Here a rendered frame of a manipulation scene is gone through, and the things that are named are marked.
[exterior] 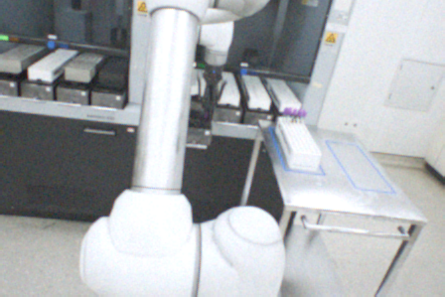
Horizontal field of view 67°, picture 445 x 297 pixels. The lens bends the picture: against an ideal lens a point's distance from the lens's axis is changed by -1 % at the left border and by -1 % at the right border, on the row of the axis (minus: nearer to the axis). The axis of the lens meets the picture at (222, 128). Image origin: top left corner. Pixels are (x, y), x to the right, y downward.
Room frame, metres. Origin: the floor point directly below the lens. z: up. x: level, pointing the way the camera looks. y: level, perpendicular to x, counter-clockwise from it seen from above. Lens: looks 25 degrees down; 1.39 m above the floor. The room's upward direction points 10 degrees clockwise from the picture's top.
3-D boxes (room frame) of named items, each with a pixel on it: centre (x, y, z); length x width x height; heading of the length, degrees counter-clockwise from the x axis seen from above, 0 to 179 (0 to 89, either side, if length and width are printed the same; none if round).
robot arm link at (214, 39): (1.36, 0.09, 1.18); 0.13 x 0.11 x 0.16; 100
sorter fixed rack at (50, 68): (1.55, 0.87, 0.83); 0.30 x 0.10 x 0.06; 8
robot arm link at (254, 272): (0.52, -0.09, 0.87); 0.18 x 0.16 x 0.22; 100
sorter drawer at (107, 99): (1.73, 0.58, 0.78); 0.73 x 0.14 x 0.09; 8
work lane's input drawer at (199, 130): (1.54, 0.15, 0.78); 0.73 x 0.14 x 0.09; 8
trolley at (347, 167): (1.13, -0.41, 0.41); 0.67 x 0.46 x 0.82; 6
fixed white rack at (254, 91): (1.70, -0.14, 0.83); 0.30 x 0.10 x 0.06; 8
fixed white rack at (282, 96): (1.72, -0.29, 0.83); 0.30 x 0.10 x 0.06; 8
